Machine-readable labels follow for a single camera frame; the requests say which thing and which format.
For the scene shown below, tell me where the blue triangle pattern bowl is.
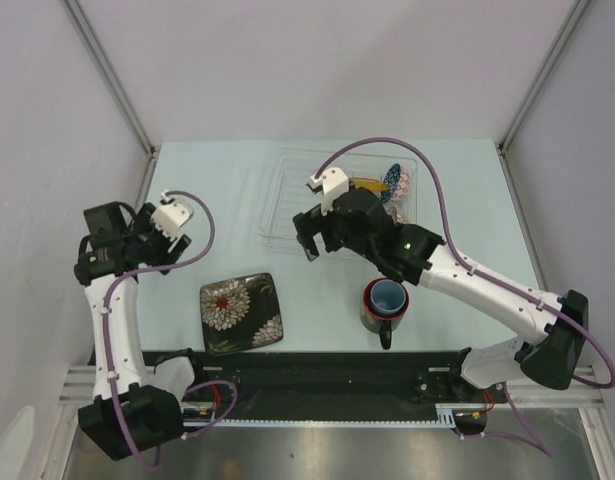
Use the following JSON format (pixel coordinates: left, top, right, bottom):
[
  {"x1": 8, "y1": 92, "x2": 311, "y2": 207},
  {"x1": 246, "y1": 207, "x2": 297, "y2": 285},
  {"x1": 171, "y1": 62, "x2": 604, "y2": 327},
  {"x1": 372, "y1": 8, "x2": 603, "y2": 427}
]
[{"x1": 380, "y1": 163, "x2": 412, "y2": 204}]

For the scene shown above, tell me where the clear wire dish rack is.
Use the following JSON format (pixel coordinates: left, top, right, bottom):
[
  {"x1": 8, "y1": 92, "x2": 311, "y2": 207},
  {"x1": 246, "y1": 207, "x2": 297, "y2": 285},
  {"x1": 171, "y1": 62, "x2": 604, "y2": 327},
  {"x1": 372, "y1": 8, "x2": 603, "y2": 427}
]
[{"x1": 259, "y1": 147, "x2": 418, "y2": 256}]

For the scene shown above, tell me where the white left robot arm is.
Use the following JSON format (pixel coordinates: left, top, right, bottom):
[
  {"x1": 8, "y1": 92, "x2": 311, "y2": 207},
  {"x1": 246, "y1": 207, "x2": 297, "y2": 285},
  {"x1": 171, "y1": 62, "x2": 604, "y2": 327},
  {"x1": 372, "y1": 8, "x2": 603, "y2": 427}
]
[{"x1": 74, "y1": 198, "x2": 208, "y2": 461}]

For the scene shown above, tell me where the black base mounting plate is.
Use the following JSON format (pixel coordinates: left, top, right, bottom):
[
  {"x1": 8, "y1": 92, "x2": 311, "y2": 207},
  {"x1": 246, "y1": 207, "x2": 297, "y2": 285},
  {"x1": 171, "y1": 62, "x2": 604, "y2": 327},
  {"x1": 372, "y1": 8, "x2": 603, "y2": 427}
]
[{"x1": 141, "y1": 349, "x2": 571, "y2": 424}]

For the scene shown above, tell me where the brown lattice pattern bowl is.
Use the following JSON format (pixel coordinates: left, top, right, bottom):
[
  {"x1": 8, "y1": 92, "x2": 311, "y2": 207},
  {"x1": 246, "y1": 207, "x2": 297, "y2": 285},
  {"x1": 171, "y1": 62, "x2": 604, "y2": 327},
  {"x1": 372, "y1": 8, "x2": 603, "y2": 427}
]
[{"x1": 388, "y1": 207, "x2": 408, "y2": 225}]

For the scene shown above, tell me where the black floral mug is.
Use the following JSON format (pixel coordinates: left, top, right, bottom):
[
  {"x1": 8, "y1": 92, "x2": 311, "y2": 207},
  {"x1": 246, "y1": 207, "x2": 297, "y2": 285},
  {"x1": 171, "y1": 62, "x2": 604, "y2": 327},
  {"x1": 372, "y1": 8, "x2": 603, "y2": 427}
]
[{"x1": 360, "y1": 278, "x2": 410, "y2": 350}]

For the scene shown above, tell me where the yellow round plate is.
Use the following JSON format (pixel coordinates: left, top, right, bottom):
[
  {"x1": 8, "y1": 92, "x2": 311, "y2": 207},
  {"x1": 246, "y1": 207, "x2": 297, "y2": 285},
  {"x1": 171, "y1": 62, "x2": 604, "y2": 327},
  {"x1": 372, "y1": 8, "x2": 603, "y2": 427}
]
[{"x1": 350, "y1": 177, "x2": 390, "y2": 192}]

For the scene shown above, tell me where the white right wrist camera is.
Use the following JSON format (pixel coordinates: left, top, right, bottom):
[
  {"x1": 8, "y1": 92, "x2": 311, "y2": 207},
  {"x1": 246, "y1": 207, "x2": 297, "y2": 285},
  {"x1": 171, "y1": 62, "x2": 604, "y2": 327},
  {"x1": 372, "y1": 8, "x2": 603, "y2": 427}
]
[{"x1": 307, "y1": 167, "x2": 349, "y2": 216}]

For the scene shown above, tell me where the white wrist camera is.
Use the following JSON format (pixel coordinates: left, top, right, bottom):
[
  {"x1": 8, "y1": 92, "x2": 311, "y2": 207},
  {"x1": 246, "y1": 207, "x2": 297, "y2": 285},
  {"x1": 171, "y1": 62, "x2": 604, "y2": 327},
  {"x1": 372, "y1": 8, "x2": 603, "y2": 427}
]
[
  {"x1": 150, "y1": 190, "x2": 194, "y2": 241},
  {"x1": 307, "y1": 167, "x2": 349, "y2": 216}
]

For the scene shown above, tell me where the light blue cup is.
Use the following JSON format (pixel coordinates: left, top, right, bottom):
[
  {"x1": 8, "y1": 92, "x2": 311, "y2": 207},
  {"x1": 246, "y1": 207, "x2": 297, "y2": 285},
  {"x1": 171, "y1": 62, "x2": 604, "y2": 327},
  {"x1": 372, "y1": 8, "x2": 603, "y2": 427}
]
[{"x1": 369, "y1": 279, "x2": 408, "y2": 318}]

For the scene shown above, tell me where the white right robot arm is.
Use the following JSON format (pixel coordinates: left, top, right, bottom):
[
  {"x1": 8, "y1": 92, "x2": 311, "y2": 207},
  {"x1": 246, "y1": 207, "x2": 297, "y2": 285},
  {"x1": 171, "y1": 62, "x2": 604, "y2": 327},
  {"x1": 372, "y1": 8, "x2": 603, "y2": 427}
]
[{"x1": 292, "y1": 188, "x2": 588, "y2": 401}]

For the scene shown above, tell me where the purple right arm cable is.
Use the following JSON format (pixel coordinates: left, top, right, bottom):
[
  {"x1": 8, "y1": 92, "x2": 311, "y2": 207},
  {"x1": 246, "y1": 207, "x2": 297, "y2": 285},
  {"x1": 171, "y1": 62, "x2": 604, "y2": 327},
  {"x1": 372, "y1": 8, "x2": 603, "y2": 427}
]
[{"x1": 311, "y1": 137, "x2": 615, "y2": 457}]

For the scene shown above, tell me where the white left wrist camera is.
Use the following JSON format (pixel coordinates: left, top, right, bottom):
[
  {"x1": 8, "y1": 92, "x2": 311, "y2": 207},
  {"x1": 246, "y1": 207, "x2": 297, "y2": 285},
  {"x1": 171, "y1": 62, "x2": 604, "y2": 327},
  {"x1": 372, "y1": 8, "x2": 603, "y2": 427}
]
[{"x1": 150, "y1": 190, "x2": 194, "y2": 241}]

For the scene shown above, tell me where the black floral square plate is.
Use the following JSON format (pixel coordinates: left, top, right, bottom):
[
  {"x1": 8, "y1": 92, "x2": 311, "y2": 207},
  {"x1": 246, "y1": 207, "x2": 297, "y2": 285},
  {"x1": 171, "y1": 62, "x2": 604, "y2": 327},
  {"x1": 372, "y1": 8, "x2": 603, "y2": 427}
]
[{"x1": 199, "y1": 272, "x2": 284, "y2": 355}]

